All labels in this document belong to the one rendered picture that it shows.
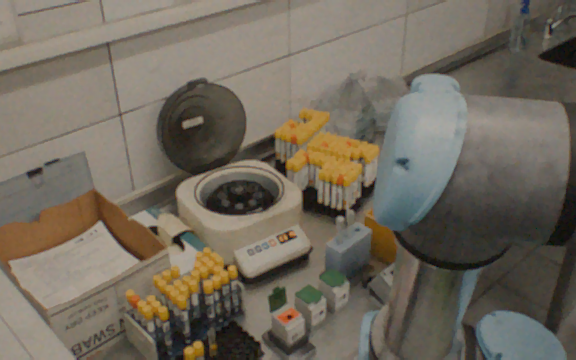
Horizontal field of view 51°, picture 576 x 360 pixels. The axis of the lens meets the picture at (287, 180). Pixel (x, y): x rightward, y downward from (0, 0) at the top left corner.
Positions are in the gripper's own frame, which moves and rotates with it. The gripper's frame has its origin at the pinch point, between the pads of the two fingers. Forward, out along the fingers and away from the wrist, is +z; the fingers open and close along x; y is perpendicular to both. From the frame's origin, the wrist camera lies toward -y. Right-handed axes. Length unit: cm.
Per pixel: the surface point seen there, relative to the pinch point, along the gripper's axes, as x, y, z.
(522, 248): -146, 39, 100
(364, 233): -2.1, 15.6, 2.7
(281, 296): 22.6, 13.8, 2.9
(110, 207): 33, 56, -1
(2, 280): 62, 26, -17
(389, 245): -7.6, 13.1, 7.4
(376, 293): 3.6, 7.1, 9.7
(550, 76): -130, 38, 12
